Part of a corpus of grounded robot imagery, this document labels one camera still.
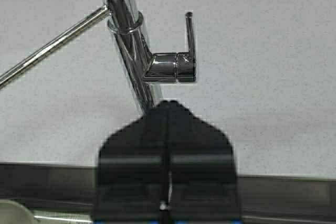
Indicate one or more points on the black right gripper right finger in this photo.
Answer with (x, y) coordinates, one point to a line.
(203, 171)

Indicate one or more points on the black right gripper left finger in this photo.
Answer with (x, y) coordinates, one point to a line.
(131, 179)

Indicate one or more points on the white round pan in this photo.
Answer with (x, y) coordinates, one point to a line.
(13, 212)

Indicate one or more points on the stainless steel double sink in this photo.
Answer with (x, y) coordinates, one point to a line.
(264, 199)

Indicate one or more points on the chrome kitchen faucet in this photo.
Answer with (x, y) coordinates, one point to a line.
(144, 70)

